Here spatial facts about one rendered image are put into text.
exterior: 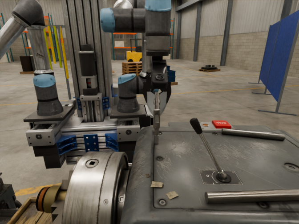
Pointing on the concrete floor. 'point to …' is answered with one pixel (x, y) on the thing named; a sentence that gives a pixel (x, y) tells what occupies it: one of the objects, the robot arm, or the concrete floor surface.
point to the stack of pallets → (131, 68)
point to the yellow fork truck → (136, 57)
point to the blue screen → (278, 57)
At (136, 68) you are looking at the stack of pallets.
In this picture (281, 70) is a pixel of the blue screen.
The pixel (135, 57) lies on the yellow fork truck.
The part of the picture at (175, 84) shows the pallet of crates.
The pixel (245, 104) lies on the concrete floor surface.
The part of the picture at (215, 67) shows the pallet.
